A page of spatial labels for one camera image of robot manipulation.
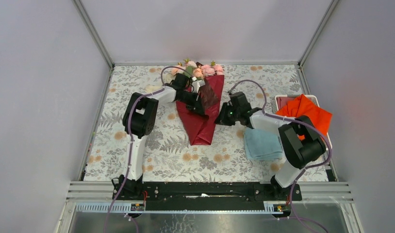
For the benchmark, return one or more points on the pink fake flower bunch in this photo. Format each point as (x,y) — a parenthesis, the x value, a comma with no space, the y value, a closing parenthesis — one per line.
(196,69)

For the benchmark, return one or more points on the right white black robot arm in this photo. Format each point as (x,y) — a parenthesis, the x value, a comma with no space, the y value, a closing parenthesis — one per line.
(300,141)

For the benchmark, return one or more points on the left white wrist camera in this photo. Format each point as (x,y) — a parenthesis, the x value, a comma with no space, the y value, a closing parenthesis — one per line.
(196,84)

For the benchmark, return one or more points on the orange cloth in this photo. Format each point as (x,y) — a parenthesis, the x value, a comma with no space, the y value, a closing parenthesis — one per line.
(305,112)

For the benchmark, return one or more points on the white plastic basket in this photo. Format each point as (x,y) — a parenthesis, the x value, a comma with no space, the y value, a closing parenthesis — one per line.
(281,99)

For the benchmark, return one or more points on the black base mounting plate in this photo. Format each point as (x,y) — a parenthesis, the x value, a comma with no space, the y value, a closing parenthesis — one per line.
(191,196)

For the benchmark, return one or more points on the cream ribbon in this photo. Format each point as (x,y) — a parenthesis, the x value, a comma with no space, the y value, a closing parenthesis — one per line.
(167,78)

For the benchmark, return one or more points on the light blue folded cloth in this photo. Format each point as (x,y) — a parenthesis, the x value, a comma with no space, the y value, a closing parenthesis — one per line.
(262,145)

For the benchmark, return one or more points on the dark red wrapping paper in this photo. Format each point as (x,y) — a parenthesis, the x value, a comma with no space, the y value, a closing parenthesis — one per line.
(200,129)

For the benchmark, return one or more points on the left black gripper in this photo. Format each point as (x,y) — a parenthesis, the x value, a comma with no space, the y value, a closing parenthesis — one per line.
(195,106)

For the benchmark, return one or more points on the floral patterned table mat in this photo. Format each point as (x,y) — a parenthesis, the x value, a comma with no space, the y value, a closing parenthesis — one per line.
(169,157)

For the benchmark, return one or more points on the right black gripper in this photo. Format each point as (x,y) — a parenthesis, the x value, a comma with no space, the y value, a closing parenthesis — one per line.
(222,119)

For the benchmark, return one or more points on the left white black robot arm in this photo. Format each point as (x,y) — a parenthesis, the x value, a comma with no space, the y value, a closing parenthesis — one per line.
(139,121)

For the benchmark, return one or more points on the aluminium front rail frame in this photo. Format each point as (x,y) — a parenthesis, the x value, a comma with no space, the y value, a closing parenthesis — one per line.
(98,197)

